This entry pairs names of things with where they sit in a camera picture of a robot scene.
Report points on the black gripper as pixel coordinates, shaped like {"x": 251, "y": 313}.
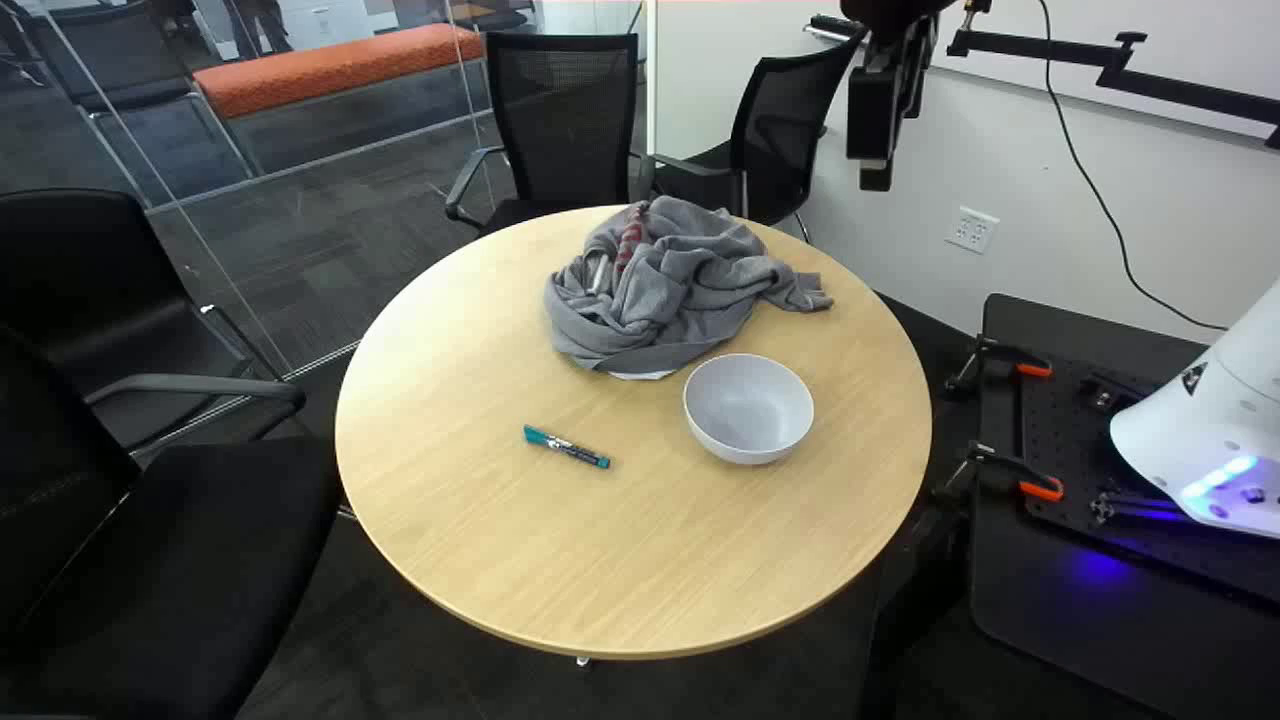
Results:
{"x": 889, "y": 82}

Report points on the teal capped marker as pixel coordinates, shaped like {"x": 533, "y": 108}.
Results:
{"x": 538, "y": 437}

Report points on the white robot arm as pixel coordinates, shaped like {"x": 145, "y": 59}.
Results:
{"x": 1209, "y": 437}

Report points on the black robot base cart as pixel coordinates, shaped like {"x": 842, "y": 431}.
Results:
{"x": 1115, "y": 583}

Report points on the black mesh chair right back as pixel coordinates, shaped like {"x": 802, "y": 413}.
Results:
{"x": 764, "y": 165}

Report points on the black mesh chair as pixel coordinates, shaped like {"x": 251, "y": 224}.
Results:
{"x": 764, "y": 165}
{"x": 564, "y": 108}

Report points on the grey crumpled cloth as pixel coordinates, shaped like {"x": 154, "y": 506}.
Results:
{"x": 660, "y": 287}

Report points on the black mesh chair left back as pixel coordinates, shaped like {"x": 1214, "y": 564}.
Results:
{"x": 564, "y": 108}

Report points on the white bowl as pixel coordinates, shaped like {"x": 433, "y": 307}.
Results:
{"x": 744, "y": 409}

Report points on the round wooden table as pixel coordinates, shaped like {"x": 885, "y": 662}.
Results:
{"x": 671, "y": 550}

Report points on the orange bench cushion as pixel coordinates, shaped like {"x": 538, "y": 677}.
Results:
{"x": 311, "y": 73}

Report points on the black office chair far left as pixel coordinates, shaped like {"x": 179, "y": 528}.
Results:
{"x": 89, "y": 287}

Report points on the black office chair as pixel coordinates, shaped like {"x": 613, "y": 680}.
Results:
{"x": 141, "y": 589}
{"x": 89, "y": 287}

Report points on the black office chair front left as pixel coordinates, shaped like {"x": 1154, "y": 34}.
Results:
{"x": 141, "y": 589}

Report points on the white wall outlet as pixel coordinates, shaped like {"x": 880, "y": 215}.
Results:
{"x": 974, "y": 228}

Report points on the orange handled clamp upper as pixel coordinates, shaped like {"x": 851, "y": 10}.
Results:
{"x": 996, "y": 363}

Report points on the orange handled clamp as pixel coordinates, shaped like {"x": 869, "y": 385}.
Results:
{"x": 996, "y": 363}
{"x": 1027, "y": 481}

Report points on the orange handled clamp lower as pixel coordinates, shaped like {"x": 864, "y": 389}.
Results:
{"x": 1027, "y": 481}

